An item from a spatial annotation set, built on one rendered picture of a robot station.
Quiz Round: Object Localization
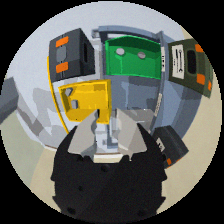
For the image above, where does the grey steel disc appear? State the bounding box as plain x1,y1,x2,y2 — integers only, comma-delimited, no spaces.
116,48,125,55
137,52,145,59

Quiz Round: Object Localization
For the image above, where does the yellow bin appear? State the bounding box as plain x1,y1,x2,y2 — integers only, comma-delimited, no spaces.
58,79,111,124

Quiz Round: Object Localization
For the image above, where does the green open bin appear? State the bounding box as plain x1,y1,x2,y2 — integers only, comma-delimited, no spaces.
105,35,162,80

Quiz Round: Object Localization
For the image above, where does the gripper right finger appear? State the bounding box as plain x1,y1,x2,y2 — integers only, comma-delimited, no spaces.
116,108,168,182

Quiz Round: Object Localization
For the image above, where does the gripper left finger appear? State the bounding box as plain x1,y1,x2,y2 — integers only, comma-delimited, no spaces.
50,109,100,182

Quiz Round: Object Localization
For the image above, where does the grey open bin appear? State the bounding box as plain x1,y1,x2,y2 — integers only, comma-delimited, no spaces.
109,109,154,140

